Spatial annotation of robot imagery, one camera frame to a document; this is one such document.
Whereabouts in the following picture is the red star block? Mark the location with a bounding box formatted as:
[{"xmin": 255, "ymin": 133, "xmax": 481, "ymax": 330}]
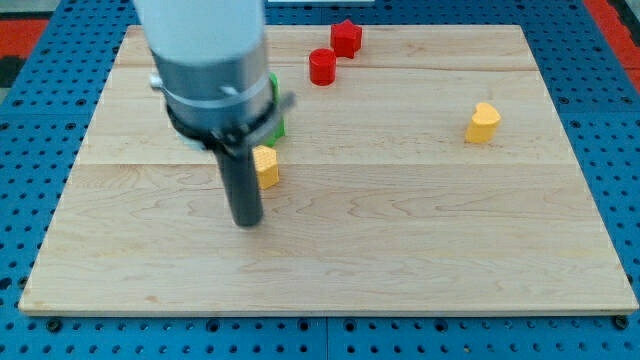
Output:
[{"xmin": 330, "ymin": 19, "xmax": 363, "ymax": 59}]

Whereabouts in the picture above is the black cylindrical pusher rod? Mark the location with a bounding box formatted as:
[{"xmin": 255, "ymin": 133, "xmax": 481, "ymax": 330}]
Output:
[{"xmin": 214, "ymin": 148, "xmax": 263, "ymax": 228}]

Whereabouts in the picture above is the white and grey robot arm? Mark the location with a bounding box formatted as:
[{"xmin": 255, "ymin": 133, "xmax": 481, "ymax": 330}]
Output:
[{"xmin": 134, "ymin": 0, "xmax": 295, "ymax": 152}]

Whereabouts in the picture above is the light wooden board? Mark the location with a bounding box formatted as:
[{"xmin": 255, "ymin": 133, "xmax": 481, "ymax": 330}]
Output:
[{"xmin": 19, "ymin": 25, "xmax": 638, "ymax": 317}]

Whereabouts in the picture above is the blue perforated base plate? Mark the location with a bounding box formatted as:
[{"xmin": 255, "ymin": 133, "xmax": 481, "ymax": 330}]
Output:
[{"xmin": 1, "ymin": 0, "xmax": 639, "ymax": 359}]

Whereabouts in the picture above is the yellow heart block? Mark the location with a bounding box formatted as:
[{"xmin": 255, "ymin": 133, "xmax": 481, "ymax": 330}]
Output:
[{"xmin": 465, "ymin": 102, "xmax": 502, "ymax": 144}]

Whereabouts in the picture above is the green block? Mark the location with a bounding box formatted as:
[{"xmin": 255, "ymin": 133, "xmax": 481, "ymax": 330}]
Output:
[{"xmin": 261, "ymin": 71, "xmax": 287, "ymax": 148}]

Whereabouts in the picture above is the yellow hexagon block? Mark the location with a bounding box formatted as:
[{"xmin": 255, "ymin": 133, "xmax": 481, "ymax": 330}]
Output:
[{"xmin": 253, "ymin": 145, "xmax": 280, "ymax": 190}]

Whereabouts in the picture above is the red cylinder block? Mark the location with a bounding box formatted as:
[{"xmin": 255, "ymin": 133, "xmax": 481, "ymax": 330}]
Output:
[{"xmin": 308, "ymin": 48, "xmax": 337, "ymax": 86}]

